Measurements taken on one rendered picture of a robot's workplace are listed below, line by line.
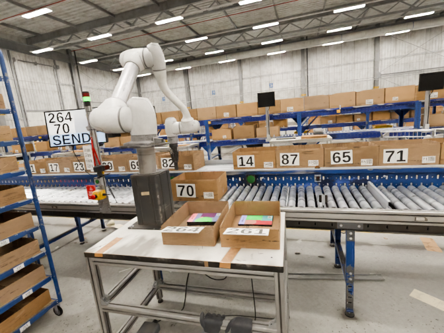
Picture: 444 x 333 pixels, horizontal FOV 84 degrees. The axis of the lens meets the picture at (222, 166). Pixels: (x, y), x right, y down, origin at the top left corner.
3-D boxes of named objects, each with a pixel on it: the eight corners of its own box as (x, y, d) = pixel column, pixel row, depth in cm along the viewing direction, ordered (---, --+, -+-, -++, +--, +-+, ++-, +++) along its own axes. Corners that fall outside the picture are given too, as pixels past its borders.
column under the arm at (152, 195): (166, 230, 143) (158, 176, 137) (127, 228, 150) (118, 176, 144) (184, 213, 168) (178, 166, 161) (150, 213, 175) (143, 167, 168)
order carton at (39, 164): (26, 175, 314) (22, 162, 311) (47, 170, 342) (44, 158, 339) (48, 174, 303) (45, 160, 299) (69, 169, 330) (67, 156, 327)
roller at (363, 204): (364, 216, 150) (364, 208, 149) (348, 190, 199) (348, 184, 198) (373, 216, 149) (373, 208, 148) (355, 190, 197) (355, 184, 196)
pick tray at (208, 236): (162, 244, 127) (159, 226, 125) (188, 215, 163) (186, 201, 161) (215, 246, 120) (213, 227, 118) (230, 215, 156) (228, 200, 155)
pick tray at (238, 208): (220, 247, 119) (218, 228, 117) (234, 215, 155) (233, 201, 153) (280, 250, 112) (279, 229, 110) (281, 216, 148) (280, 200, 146)
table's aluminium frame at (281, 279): (108, 371, 140) (84, 257, 127) (159, 298, 196) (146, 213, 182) (290, 413, 113) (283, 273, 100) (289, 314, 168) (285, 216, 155)
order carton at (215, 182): (172, 201, 197) (169, 180, 194) (186, 189, 225) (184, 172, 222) (219, 201, 186) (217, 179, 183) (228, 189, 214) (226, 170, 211)
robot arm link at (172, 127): (164, 137, 204) (180, 135, 203) (162, 117, 201) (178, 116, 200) (167, 135, 214) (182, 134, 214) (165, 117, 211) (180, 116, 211)
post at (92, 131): (99, 213, 209) (78, 107, 192) (104, 211, 213) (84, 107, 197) (111, 213, 205) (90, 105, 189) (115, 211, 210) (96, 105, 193)
